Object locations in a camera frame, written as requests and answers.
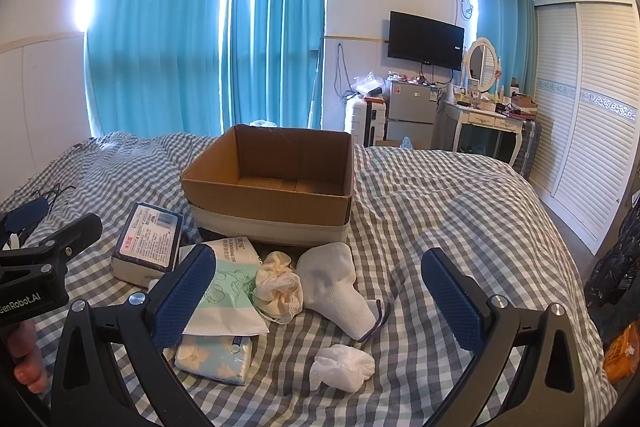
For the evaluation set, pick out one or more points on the white sock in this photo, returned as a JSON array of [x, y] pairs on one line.
[[330, 282]]

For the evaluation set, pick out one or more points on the narrow teal curtain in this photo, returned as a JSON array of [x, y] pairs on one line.
[[275, 32]]

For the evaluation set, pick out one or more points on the person's left hand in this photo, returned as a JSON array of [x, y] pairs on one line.
[[29, 357]]

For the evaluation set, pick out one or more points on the white dressing table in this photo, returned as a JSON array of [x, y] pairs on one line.
[[480, 119]]

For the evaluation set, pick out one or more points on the small cardboard box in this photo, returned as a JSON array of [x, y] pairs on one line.
[[387, 144]]

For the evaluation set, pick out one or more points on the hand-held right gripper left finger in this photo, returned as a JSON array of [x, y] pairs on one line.
[[182, 302]]

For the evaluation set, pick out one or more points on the brown box on table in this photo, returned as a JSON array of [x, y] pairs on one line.
[[525, 103]]

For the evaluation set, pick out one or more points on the cream cloth bundle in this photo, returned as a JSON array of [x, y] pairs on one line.
[[277, 287]]

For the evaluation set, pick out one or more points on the black wall television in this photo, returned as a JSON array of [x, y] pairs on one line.
[[425, 39]]

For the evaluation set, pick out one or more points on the white cloth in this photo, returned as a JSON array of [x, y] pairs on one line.
[[342, 367]]

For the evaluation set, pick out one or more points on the white louvred wardrobe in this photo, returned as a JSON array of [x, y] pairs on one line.
[[590, 107]]

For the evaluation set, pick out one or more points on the white plastic bag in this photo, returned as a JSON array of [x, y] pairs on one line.
[[262, 123]]

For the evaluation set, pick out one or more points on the white suitcase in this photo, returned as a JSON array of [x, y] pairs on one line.
[[362, 122]]

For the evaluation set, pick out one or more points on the grey checked bed sheet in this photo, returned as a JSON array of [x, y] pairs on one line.
[[425, 207]]

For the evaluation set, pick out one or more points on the grey small fridge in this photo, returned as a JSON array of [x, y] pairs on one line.
[[412, 107]]

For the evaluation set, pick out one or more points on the black plastic bag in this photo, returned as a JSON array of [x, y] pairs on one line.
[[617, 277]]

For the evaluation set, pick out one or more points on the white oval mirror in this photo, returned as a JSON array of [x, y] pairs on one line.
[[481, 62]]

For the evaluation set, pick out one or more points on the dark blue tissue pack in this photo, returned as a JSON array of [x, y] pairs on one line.
[[147, 242]]

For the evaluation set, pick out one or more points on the wide teal curtain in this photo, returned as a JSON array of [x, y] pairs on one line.
[[150, 32]]

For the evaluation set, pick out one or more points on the brown cardboard box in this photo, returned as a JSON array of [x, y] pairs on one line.
[[270, 217]]

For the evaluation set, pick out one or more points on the clear plastic bag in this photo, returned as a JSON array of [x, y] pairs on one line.
[[367, 84]]

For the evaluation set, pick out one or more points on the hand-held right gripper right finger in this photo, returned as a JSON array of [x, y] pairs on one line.
[[452, 302]]

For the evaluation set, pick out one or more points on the green and white wipes packet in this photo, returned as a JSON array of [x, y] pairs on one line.
[[230, 287]]

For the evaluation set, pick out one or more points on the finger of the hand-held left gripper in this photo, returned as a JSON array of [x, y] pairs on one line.
[[75, 234], [22, 217]]

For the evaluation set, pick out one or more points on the blue plastic bag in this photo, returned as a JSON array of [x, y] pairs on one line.
[[407, 143]]

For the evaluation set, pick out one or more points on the silver suitcase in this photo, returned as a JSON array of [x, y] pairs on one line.
[[527, 147]]

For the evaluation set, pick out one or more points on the teal curtain beside wardrobe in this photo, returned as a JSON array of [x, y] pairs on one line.
[[505, 17]]

